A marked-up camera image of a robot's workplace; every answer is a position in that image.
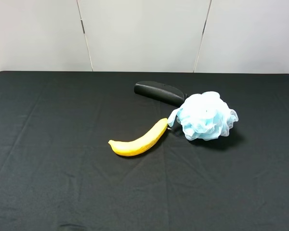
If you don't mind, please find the light blue bath loofah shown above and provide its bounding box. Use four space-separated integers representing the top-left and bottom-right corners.
168 91 238 141

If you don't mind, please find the black glasses case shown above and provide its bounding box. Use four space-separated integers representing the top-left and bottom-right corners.
134 81 187 107

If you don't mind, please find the yellow banana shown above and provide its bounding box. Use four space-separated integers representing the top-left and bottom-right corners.
108 118 168 157

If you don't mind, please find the black tablecloth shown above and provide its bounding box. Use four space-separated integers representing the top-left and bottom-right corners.
0 71 289 231

